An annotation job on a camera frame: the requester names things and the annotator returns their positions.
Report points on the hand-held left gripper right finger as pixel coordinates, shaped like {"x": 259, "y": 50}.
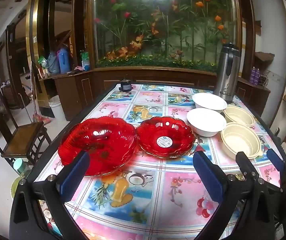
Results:
{"x": 207, "y": 180}

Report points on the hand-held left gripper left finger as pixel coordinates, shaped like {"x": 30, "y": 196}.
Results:
{"x": 74, "y": 177}

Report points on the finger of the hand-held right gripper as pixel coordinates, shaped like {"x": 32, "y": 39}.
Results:
{"x": 245, "y": 163}
{"x": 275, "y": 160}

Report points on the beige ribbed bowl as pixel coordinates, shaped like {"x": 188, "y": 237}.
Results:
{"x": 239, "y": 115}
{"x": 240, "y": 140}

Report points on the large red scalloped plate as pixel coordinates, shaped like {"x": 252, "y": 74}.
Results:
{"x": 100, "y": 140}

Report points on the white bowl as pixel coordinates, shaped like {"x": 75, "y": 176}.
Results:
{"x": 206, "y": 122}
{"x": 209, "y": 101}

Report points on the small red labelled plate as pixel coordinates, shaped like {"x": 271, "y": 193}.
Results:
{"x": 165, "y": 136}

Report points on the fruit printed tablecloth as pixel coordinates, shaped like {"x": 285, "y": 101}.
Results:
{"x": 158, "y": 195}

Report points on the teal capped bottle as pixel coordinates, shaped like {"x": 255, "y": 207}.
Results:
{"x": 21, "y": 167}

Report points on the yellow green tub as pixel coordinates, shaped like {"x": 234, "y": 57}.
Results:
{"x": 16, "y": 187}

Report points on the wooden chair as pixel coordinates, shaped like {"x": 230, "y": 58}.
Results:
{"x": 23, "y": 136}

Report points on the white bucket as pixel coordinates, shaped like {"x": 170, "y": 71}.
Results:
{"x": 57, "y": 108}

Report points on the purple bottles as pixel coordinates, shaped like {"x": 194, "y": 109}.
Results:
{"x": 254, "y": 76}

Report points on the stainless steel thermos jug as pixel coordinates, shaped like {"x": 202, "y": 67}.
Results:
{"x": 227, "y": 72}

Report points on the dark wooden cabinet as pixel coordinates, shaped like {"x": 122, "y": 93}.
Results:
{"x": 103, "y": 85}

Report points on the small black jar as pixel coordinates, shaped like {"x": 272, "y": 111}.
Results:
{"x": 125, "y": 85}

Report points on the pink cloth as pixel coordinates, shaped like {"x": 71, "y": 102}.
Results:
{"x": 79, "y": 68}

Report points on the grey blue bag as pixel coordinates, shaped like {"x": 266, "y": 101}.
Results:
{"x": 53, "y": 63}

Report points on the blue thermos flask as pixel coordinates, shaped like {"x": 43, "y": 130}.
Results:
{"x": 64, "y": 61}

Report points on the green snack packet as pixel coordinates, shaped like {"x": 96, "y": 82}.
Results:
{"x": 42, "y": 62}

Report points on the artificial flower glass display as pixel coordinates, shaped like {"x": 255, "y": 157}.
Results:
{"x": 168, "y": 25}

